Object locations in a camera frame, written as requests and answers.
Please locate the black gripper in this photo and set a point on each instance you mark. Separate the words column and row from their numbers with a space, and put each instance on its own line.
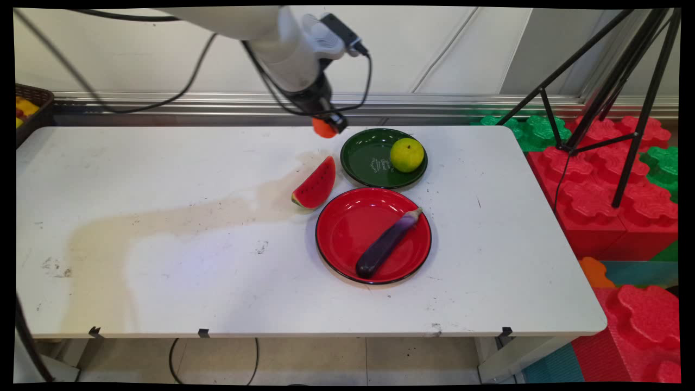
column 314, row 95

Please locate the orange toy fruit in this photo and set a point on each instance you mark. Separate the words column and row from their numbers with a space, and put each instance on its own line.
column 323, row 129

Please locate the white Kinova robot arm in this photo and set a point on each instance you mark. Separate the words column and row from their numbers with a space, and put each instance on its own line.
column 282, row 43

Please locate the green enamel plate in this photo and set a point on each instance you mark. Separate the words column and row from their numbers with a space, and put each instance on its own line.
column 369, row 157

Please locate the red toy watermelon slice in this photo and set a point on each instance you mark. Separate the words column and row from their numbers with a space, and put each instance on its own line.
column 316, row 185

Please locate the yellow-green toy apple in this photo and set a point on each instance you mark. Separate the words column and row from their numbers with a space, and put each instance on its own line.
column 407, row 155

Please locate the red enamel plate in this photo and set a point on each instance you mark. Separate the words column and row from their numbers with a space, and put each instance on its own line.
column 353, row 228

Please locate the purple toy eggplant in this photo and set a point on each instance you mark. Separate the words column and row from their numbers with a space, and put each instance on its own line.
column 385, row 244

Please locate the green foam block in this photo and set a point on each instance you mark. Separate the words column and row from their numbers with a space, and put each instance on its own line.
column 663, row 168
column 532, row 133

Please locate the large red foam block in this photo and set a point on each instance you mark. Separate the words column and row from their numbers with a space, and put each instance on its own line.
column 592, row 190

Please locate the black tripod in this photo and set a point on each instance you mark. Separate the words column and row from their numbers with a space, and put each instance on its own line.
column 613, row 92

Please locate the dark wicker basket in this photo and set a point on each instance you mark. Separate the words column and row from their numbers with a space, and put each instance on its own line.
column 33, row 111

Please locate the yellow toy in basket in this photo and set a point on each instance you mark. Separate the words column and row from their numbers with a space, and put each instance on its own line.
column 26, row 107

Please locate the white table leg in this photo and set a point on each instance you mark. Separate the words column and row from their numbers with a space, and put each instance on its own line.
column 516, row 358

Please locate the orange foam block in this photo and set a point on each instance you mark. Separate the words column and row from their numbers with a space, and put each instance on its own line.
column 595, row 273

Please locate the teal foam mat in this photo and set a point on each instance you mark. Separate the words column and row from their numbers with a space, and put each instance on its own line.
column 640, row 273

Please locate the black stand pole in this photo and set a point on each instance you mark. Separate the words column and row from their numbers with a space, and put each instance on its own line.
column 32, row 347

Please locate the metal wall rail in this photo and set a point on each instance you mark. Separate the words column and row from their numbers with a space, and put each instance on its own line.
column 163, row 103

